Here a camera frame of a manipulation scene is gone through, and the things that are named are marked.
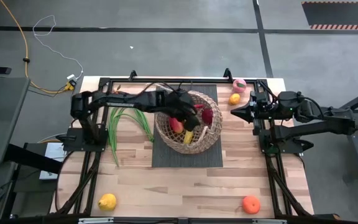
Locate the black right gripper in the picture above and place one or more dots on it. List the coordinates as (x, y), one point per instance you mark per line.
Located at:
(269, 113)

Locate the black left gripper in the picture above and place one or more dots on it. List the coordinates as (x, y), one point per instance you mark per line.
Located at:
(179, 104)

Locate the dark red round fruit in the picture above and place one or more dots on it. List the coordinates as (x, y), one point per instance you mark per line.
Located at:
(208, 116)

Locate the red and yellow mango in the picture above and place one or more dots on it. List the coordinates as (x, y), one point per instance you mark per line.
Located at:
(176, 126)

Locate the yellow banana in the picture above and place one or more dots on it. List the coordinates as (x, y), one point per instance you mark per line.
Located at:
(188, 137)

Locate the small yellow-orange tangerine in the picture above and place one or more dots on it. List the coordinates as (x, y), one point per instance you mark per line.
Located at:
(234, 99)

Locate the green onion stalks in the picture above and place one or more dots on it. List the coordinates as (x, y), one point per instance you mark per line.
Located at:
(113, 137)

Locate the large orange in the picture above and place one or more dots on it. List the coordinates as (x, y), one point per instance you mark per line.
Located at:
(251, 204)

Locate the yellow lemon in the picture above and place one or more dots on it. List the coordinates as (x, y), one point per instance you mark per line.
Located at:
(107, 202)

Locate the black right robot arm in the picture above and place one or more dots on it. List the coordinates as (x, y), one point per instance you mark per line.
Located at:
(315, 129)

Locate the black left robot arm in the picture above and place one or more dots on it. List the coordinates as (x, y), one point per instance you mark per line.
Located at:
(123, 101)

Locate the dark grey placemat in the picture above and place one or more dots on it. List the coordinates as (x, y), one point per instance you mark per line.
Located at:
(166, 158)

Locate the yellow plug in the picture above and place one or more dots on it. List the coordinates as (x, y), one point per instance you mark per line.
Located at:
(70, 85)

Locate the white adapter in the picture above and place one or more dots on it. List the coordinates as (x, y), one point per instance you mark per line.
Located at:
(71, 76)

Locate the black mat with hazard stripes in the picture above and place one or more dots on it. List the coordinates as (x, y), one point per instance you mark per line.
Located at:
(337, 14)

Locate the white box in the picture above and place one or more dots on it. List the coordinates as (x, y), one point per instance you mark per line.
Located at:
(53, 154)

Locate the black aluminium mast beam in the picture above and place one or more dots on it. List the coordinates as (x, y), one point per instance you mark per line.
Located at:
(33, 158)

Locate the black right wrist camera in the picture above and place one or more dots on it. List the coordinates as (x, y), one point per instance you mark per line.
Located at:
(261, 99)

